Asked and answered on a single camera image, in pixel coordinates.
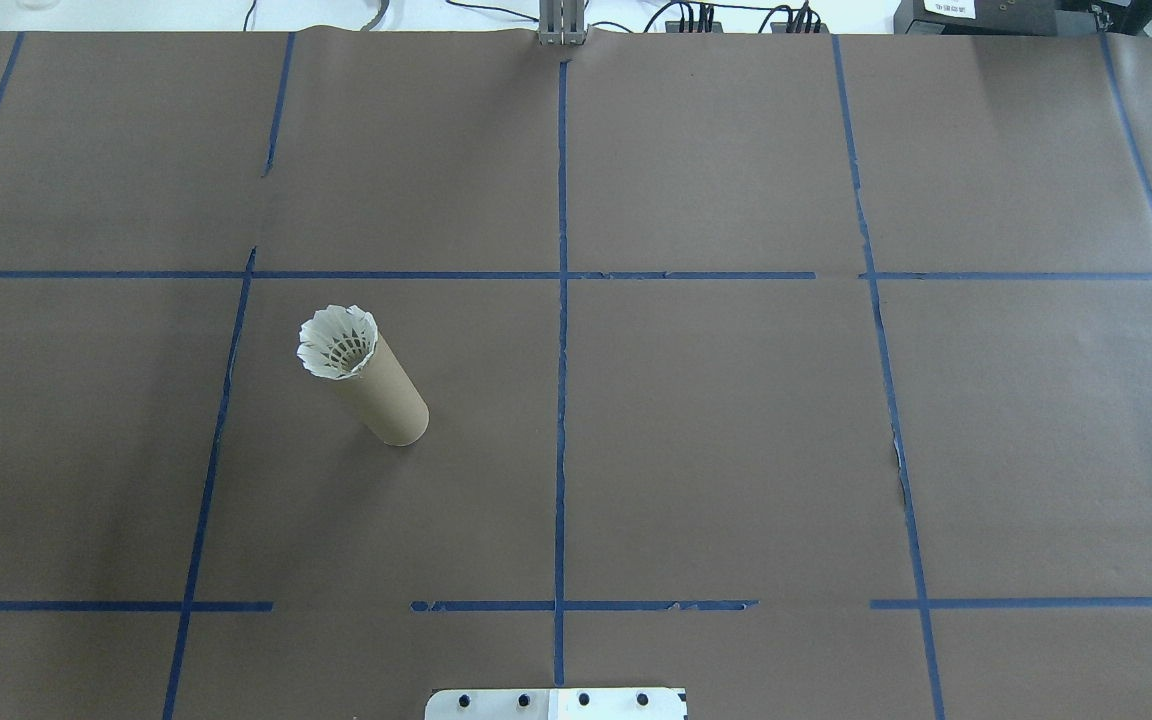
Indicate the white feather shuttlecock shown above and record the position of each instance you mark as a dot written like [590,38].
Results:
[336,340]

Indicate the brown cardboard tube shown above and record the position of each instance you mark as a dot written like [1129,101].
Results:
[391,405]

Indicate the white column stand with plate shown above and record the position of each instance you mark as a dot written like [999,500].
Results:
[556,705]

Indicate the black box with white label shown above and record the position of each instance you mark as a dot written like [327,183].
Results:
[996,18]

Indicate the white side desk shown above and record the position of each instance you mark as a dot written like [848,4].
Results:
[136,12]

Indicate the black electronic device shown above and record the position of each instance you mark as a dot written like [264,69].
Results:
[1116,8]

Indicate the grey metal post mount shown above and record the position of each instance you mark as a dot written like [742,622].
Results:
[562,25]

